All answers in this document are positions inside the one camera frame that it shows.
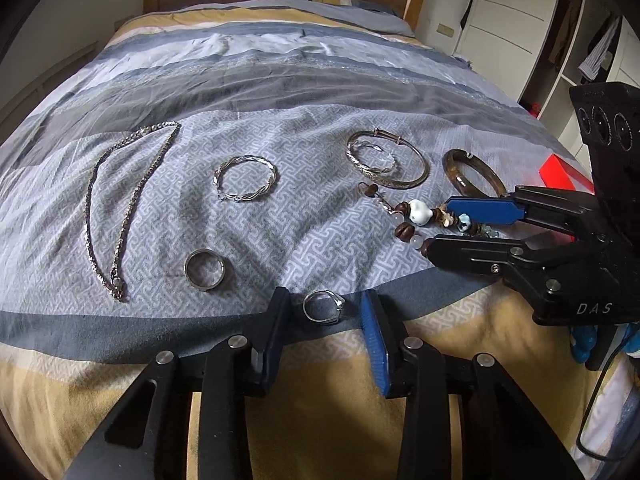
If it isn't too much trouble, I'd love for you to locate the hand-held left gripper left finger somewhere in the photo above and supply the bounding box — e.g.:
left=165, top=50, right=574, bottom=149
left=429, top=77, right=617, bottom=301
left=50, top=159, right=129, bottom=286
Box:
left=62, top=286, right=293, bottom=480

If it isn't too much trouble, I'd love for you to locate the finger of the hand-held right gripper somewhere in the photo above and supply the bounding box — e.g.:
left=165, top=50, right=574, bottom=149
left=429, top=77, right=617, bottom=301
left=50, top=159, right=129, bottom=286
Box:
left=424, top=232, right=577, bottom=307
left=444, top=186, right=599, bottom=235

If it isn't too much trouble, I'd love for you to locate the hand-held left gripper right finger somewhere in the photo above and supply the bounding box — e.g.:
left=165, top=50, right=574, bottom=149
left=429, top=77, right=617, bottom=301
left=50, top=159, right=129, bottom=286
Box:
left=361, top=290, right=576, bottom=480

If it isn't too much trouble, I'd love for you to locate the dark brown bangle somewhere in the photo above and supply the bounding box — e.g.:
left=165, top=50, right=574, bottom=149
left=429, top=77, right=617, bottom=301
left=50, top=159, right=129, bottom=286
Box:
left=442, top=148, right=506, bottom=201

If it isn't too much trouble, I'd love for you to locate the silver ring with stone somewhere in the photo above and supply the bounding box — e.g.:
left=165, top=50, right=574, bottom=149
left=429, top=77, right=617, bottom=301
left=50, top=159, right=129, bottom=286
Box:
left=303, top=290, right=347, bottom=326

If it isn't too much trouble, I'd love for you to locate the beaded charm bracelet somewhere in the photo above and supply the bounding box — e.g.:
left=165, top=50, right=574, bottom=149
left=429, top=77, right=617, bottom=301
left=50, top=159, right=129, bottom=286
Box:
left=357, top=182, right=501, bottom=256

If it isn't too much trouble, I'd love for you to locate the red jewelry box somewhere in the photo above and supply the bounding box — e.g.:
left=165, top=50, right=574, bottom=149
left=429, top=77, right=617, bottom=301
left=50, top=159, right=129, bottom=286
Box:
left=539, top=155, right=598, bottom=241

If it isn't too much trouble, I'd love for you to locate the thin silver bangle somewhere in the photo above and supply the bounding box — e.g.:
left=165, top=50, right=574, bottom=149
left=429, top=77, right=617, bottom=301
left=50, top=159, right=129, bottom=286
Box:
left=346, top=130, right=431, bottom=190

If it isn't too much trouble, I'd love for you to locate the wide silver ring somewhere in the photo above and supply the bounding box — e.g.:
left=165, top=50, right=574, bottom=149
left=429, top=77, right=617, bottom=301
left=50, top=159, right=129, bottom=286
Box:
left=184, top=248, right=233, bottom=292

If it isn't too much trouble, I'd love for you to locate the small twisted silver bracelet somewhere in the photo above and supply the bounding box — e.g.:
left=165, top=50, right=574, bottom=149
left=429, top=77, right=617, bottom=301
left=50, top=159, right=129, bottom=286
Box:
left=348, top=141, right=396, bottom=177

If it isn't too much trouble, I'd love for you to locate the silver chain necklace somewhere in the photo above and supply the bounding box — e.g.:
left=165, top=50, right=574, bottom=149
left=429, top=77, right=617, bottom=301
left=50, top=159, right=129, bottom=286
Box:
left=85, top=121, right=182, bottom=303

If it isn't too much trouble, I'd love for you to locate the person's right hand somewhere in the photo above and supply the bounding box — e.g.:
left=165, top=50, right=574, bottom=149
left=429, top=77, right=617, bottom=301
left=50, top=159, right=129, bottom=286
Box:
left=572, top=324, right=599, bottom=365

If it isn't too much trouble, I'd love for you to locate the striped hanging shirt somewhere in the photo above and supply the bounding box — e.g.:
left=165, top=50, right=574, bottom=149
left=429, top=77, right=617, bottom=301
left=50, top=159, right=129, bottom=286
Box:
left=580, top=15, right=622, bottom=82

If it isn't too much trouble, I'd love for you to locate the brown hanging garment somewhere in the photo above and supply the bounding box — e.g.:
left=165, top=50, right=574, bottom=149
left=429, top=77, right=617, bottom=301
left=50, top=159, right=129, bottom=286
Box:
left=549, top=0, right=585, bottom=66

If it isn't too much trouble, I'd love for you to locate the white wardrobe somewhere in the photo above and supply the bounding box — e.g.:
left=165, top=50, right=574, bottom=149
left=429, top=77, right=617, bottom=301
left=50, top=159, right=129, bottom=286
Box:
left=452, top=0, right=640, bottom=161

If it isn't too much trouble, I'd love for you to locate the grey pillow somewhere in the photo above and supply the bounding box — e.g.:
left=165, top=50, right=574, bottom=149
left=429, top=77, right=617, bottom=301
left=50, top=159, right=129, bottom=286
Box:
left=280, top=0, right=417, bottom=38

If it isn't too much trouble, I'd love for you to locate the striped grey yellow duvet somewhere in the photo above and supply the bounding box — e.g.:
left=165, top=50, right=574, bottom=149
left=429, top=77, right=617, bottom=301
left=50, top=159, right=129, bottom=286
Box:
left=0, top=0, right=601, bottom=480

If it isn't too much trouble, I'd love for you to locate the large twisted silver bracelet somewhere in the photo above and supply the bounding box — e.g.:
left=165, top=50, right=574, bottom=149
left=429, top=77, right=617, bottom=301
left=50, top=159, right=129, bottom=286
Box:
left=212, top=154, right=278, bottom=203

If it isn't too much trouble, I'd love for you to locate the black cable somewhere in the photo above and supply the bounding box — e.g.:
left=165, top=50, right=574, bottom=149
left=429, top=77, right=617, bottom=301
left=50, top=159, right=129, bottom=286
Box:
left=576, top=327, right=640, bottom=461

